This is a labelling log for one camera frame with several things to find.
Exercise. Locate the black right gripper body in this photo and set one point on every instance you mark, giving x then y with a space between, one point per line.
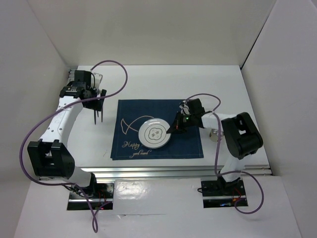
185 121

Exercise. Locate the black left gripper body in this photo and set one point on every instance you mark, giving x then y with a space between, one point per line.
94 104

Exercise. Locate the white round plate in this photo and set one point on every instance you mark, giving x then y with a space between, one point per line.
153 133

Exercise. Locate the navy fish placemat cloth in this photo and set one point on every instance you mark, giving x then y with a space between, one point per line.
131 114

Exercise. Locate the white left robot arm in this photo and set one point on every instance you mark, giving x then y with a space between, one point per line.
49 155

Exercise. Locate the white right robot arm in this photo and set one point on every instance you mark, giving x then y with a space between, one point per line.
241 136

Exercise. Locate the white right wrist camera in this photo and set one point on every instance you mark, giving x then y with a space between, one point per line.
184 109

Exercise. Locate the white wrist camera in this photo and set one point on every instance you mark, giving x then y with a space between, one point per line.
184 109
98 79

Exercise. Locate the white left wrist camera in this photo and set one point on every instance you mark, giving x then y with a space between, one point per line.
98 79

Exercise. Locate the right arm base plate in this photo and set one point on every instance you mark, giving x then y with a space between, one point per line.
215 195

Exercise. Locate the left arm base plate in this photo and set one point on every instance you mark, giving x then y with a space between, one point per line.
102 198

